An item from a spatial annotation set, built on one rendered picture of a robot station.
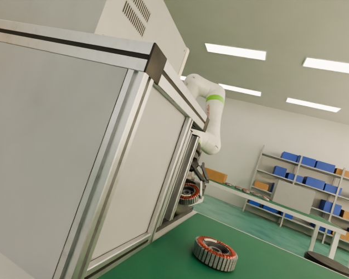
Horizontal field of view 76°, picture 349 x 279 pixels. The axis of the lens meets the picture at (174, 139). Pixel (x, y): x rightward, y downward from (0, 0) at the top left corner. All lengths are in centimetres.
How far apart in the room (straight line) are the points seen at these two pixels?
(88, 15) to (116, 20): 5
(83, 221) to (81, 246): 3
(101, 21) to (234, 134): 720
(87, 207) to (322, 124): 766
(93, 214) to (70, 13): 36
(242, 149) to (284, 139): 126
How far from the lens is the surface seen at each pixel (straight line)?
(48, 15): 54
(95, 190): 34
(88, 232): 34
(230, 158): 745
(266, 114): 768
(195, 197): 91
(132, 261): 50
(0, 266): 43
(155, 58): 34
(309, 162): 703
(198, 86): 143
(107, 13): 47
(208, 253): 59
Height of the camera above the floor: 98
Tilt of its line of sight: 3 degrees up
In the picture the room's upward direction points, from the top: 19 degrees clockwise
